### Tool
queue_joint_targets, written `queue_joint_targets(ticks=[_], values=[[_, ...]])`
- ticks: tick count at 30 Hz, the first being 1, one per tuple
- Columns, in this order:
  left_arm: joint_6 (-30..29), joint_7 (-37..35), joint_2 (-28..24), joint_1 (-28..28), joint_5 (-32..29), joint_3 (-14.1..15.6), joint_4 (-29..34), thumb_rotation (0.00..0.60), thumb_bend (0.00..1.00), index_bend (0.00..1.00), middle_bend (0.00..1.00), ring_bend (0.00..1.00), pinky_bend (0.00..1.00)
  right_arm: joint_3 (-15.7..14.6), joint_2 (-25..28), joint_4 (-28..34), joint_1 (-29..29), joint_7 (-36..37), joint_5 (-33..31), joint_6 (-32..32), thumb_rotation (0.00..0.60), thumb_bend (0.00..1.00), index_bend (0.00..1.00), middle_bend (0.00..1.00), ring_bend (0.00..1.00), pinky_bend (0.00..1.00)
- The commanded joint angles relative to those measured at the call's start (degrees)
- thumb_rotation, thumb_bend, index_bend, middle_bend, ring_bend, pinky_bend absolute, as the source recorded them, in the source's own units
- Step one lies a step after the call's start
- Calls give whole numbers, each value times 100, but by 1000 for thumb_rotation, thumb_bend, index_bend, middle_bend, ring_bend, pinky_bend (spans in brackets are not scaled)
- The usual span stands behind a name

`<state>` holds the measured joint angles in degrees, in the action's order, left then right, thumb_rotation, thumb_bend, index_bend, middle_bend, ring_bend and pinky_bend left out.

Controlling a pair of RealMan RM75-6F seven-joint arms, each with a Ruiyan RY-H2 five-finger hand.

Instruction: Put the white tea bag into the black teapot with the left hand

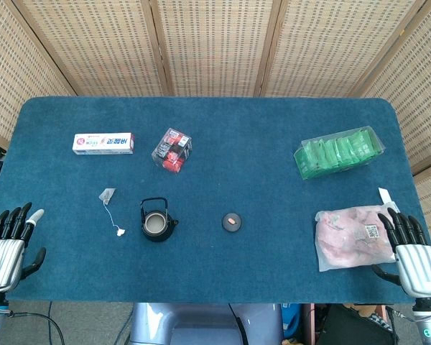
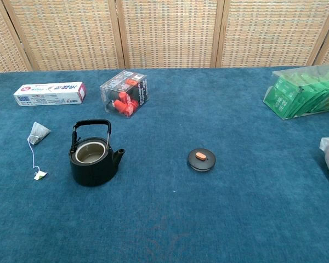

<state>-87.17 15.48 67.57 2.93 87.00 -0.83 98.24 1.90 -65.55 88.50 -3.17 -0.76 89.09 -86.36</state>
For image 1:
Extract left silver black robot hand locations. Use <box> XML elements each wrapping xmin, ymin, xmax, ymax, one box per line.
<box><xmin>0</xmin><ymin>202</ymin><xmax>47</xmax><ymax>294</ymax></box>

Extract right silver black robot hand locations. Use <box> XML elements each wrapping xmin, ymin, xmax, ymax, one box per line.
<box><xmin>371</xmin><ymin>207</ymin><xmax>431</xmax><ymax>298</ymax></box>

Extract tea bag with string tag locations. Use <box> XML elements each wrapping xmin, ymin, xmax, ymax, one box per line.
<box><xmin>98</xmin><ymin>186</ymin><xmax>128</xmax><ymax>237</ymax></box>

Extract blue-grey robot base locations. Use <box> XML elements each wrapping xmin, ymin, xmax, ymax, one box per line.
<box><xmin>128</xmin><ymin>303</ymin><xmax>284</xmax><ymax>345</ymax></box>

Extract pink food in plastic bag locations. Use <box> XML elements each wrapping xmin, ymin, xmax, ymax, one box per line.
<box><xmin>315</xmin><ymin>201</ymin><xmax>407</xmax><ymax>272</ymax></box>

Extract green packets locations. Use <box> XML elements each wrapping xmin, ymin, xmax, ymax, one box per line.
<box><xmin>293</xmin><ymin>125</ymin><xmax>386</xmax><ymax>180</ymax></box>

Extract small black round lid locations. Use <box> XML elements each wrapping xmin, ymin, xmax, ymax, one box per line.
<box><xmin>221</xmin><ymin>212</ymin><xmax>244</xmax><ymax>234</ymax></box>

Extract white pink toothpaste box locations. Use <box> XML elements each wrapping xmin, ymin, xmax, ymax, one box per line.
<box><xmin>72</xmin><ymin>132</ymin><xmax>135</xmax><ymax>156</ymax></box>

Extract clear box red black items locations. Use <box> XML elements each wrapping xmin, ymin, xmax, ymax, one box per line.
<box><xmin>151</xmin><ymin>127</ymin><xmax>193</xmax><ymax>176</ymax></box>

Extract blue carpet table cover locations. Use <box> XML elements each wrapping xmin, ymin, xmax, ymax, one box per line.
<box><xmin>0</xmin><ymin>96</ymin><xmax>431</xmax><ymax>305</ymax></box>

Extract woven wooden folding screen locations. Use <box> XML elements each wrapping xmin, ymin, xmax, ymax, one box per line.
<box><xmin>0</xmin><ymin>0</ymin><xmax>431</xmax><ymax>259</ymax></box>

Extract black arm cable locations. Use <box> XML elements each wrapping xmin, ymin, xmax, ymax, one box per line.
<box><xmin>6</xmin><ymin>310</ymin><xmax>65</xmax><ymax>345</ymax></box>

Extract black teapot with handle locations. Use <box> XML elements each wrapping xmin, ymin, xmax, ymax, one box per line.
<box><xmin>139</xmin><ymin>196</ymin><xmax>180</xmax><ymax>243</ymax></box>

